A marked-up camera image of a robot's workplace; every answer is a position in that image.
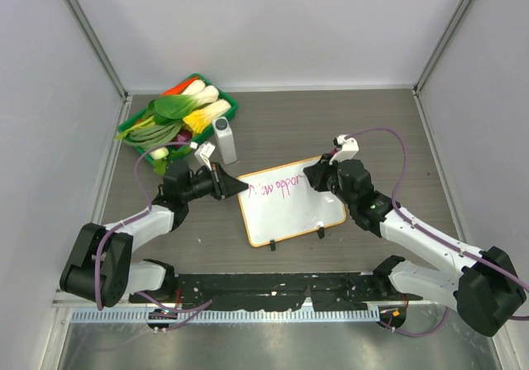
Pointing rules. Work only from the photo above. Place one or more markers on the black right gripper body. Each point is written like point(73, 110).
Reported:
point(334, 185)

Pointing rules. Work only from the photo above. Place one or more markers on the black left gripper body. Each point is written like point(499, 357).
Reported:
point(201, 186)

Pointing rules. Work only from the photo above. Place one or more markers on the yellow framed whiteboard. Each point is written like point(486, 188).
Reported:
point(279, 204)

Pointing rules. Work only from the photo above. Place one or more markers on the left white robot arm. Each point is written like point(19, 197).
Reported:
point(99, 267)

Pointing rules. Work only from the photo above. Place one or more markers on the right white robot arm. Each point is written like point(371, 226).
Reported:
point(480, 285)

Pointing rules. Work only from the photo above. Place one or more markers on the purple toy onion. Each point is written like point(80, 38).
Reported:
point(184, 136)

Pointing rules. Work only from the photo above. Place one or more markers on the green plastic vegetable tray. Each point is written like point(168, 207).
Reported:
point(160, 157)

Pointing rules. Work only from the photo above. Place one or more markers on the white pen holder box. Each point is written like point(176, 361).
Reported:
point(225, 140)

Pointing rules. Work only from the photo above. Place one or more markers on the green onion toy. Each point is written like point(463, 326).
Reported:
point(147, 135)

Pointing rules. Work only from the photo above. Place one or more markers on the yellow napa cabbage toy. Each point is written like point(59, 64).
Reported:
point(199, 120)

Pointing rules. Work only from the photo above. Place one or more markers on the green bok choy toy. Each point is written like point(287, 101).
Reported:
point(164, 110)

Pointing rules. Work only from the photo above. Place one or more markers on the white bok choy toy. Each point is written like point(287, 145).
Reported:
point(208, 95)

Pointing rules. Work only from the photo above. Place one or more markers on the orange toy carrot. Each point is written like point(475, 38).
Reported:
point(179, 88)

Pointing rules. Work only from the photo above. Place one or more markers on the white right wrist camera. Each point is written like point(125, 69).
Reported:
point(346, 148)

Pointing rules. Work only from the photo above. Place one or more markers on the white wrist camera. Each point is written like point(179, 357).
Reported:
point(203, 152)
point(346, 148)

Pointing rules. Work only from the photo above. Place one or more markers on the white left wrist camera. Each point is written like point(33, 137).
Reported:
point(203, 152)

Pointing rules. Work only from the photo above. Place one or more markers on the black wire whiteboard stand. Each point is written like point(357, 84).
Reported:
point(320, 230)

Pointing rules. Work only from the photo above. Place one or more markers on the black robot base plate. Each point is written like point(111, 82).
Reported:
point(279, 291)

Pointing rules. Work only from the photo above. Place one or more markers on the grey slotted cable duct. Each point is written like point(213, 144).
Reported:
point(146, 314)

